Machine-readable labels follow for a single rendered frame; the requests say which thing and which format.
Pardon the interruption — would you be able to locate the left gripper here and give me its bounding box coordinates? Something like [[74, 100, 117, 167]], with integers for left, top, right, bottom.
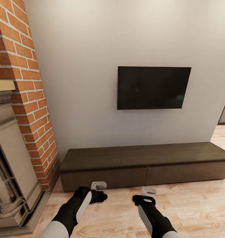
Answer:
[[92, 191, 108, 204]]

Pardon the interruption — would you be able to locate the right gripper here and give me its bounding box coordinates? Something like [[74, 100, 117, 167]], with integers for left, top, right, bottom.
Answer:
[[133, 195, 156, 206]]

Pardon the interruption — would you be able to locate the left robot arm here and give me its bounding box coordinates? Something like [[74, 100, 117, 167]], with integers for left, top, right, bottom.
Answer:
[[38, 181, 108, 238]]

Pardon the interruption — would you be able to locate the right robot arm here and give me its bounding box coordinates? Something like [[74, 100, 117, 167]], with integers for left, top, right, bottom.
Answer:
[[133, 186, 182, 238]]

